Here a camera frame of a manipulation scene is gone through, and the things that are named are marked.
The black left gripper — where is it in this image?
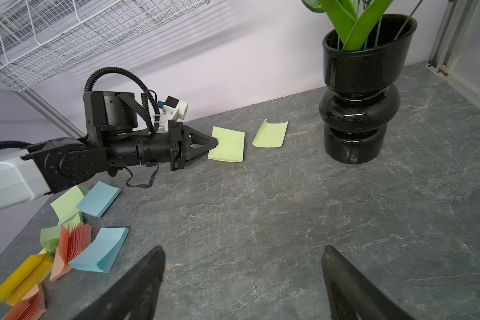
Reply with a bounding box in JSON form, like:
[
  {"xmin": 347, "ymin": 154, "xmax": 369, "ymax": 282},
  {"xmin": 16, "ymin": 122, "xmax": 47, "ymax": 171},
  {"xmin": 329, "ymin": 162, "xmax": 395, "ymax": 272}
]
[{"xmin": 83, "ymin": 91, "xmax": 218, "ymax": 173}]

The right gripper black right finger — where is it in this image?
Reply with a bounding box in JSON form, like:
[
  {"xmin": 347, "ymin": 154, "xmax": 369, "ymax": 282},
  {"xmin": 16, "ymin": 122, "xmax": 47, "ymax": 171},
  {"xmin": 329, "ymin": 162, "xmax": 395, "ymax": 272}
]
[{"xmin": 321, "ymin": 245, "xmax": 413, "ymax": 319}]

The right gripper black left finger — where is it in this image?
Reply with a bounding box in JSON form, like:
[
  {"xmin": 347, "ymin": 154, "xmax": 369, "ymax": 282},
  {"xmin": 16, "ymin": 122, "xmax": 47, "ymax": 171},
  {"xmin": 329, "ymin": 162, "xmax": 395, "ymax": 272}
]
[{"xmin": 75, "ymin": 246, "xmax": 165, "ymax": 319}]

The torn green memo page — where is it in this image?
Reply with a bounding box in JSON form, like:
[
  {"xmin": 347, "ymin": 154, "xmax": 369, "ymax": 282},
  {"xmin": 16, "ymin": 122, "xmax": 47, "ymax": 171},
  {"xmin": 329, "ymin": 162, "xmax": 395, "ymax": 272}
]
[{"xmin": 252, "ymin": 120, "xmax": 288, "ymax": 148}]

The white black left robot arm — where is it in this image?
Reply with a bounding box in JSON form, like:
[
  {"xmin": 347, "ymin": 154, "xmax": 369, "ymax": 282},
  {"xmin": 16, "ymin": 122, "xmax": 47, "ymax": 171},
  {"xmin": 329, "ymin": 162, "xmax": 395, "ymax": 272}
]
[{"xmin": 0, "ymin": 91, "xmax": 218, "ymax": 210}]

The pink memo pad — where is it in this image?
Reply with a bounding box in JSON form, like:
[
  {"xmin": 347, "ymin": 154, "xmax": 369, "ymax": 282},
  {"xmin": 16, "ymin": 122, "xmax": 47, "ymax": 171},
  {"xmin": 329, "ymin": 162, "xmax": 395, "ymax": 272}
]
[{"xmin": 49, "ymin": 224, "xmax": 92, "ymax": 282}]

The light blue memo pad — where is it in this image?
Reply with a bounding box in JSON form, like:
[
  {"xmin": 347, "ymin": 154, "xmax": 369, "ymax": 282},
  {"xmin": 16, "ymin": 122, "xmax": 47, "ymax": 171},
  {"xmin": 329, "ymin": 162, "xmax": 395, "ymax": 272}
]
[{"xmin": 76, "ymin": 181, "xmax": 121, "ymax": 218}]

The yellow fanned memo pad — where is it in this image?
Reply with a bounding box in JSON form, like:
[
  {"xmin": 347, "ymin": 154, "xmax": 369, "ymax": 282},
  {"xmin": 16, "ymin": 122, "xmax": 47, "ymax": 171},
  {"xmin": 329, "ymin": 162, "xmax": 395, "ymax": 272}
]
[{"xmin": 0, "ymin": 253, "xmax": 53, "ymax": 306}]

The light green memo pad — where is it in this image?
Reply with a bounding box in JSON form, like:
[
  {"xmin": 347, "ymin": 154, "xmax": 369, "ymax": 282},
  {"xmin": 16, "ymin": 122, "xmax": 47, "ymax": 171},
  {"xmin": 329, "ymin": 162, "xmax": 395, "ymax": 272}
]
[{"xmin": 51, "ymin": 185, "xmax": 89, "ymax": 225}]

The black glossy vase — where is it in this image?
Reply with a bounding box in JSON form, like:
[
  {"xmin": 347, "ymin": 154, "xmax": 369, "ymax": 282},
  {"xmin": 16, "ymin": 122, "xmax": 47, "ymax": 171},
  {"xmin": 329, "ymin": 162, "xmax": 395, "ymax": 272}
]
[{"xmin": 319, "ymin": 14, "xmax": 417, "ymax": 164}]

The green artificial plant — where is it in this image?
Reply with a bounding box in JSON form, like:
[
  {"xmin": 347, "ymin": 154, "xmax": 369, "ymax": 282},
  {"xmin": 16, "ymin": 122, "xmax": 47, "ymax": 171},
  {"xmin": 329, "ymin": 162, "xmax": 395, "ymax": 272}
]
[{"xmin": 302, "ymin": 0, "xmax": 422, "ymax": 51}]

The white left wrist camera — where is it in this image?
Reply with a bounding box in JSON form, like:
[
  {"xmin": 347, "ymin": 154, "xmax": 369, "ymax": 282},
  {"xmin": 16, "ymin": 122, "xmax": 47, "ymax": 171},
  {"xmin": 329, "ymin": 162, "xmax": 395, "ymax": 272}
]
[{"xmin": 157, "ymin": 96, "xmax": 188, "ymax": 132}]

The white wire shelf basket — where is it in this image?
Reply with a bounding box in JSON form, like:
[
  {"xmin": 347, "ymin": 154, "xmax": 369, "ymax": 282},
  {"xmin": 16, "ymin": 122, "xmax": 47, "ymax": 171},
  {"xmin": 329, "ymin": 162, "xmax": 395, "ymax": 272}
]
[{"xmin": 0, "ymin": 1, "xmax": 204, "ymax": 92}]

